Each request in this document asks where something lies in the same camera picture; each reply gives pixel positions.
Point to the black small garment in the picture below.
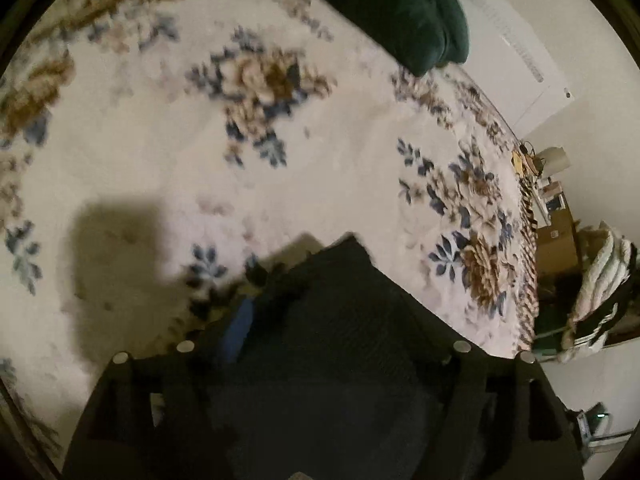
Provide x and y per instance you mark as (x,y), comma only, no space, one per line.
(340,360)

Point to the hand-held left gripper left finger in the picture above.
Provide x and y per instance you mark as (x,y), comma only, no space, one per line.
(239,331)

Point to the white floral blanket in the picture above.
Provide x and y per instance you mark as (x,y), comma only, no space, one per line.
(165,150)

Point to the dark green pillow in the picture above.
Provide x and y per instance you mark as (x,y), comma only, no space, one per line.
(400,5)

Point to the brown cardboard box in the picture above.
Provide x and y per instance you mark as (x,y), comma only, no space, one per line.
(556,242)

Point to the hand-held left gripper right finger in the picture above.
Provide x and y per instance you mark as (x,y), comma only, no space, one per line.
(472,410)

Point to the white and green cloth pile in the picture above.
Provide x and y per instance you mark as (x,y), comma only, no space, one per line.
(600,280)

